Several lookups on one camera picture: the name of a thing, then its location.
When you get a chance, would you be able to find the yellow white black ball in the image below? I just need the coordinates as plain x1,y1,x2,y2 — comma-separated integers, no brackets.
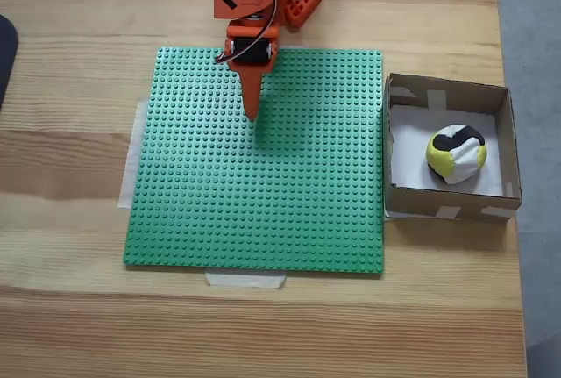
425,123,488,185

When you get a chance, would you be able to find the cardboard box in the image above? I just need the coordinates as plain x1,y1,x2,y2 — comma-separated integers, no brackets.
383,72,523,224

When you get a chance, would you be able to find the green studded baseplate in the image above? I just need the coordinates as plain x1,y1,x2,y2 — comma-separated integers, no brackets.
122,46,386,279

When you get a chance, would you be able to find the masking tape strip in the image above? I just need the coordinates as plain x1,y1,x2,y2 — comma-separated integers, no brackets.
117,97,150,210
383,207,422,221
204,271,288,290

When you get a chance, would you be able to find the white paper sheet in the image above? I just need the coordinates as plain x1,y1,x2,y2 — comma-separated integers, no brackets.
388,104,504,197

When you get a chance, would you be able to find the black flat object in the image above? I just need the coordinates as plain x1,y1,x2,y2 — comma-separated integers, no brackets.
0,13,21,112

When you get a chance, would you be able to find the gripper motor cable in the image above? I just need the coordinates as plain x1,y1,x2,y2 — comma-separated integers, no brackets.
214,0,281,64

